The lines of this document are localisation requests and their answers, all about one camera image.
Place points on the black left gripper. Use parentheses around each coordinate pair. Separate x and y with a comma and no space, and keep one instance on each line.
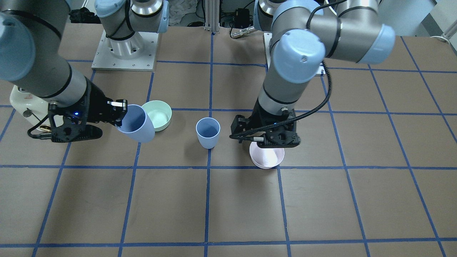
(240,124)

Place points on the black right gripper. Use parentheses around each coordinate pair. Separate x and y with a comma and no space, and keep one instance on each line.
(95,104)

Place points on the blue cup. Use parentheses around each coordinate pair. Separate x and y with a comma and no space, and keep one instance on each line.
(208,131)
(137,125)

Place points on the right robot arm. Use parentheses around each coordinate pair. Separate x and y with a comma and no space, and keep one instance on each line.
(31,33)

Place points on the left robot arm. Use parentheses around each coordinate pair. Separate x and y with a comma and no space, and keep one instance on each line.
(304,34)

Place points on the pink bowl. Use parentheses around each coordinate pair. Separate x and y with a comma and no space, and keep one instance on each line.
(266,158)

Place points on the green bowl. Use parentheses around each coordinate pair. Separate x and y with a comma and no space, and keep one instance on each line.
(159,113)

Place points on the cream white toaster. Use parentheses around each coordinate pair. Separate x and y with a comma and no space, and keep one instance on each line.
(29,106)

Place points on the aluminium frame post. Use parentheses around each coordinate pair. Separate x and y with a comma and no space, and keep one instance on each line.
(212,15)

